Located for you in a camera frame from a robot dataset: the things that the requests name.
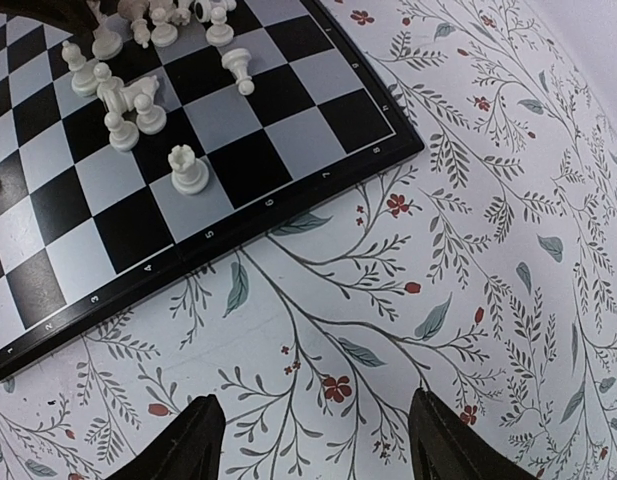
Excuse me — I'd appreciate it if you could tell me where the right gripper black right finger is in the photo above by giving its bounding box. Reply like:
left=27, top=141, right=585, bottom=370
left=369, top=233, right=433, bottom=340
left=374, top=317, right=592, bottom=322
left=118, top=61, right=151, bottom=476
left=408, top=388, right=532, bottom=480

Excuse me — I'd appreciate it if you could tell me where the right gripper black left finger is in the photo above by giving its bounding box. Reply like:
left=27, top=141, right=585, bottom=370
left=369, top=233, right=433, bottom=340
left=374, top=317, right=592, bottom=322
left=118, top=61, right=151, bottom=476
left=109, top=395, right=226, bottom=480

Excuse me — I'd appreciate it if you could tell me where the white rook chess piece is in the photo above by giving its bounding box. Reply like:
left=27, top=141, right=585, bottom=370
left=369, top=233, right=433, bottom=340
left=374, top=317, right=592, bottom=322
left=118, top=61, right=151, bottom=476
left=168, top=145, right=210, bottom=195

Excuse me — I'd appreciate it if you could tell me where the white knight chess piece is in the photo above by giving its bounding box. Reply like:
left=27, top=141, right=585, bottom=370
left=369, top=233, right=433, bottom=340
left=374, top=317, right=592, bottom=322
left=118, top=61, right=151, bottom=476
left=118, top=75, right=160, bottom=115

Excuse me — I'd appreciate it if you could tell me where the white pawn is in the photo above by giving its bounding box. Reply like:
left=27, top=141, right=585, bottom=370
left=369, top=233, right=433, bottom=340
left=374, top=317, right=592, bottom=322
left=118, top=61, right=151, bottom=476
left=221, top=48, right=255, bottom=96

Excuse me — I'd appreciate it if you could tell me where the floral patterned table mat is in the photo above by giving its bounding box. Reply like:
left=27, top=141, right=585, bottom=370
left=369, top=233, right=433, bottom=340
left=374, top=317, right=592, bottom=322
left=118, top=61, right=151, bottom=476
left=0, top=1, right=617, bottom=479

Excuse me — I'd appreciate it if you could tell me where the black and white chessboard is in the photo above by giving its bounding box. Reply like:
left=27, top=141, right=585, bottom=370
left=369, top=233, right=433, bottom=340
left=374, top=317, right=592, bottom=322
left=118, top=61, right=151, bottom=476
left=0, top=1, right=424, bottom=381

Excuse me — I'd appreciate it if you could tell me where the white piece showing black base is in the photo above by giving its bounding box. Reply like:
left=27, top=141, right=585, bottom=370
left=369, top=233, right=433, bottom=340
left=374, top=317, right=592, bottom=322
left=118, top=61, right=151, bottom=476
left=193, top=0, right=237, bottom=23

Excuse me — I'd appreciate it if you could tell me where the white queen lying down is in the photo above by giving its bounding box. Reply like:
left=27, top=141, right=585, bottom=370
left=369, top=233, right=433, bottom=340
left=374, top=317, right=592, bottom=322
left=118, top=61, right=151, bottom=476
left=117, top=0, right=151, bottom=49

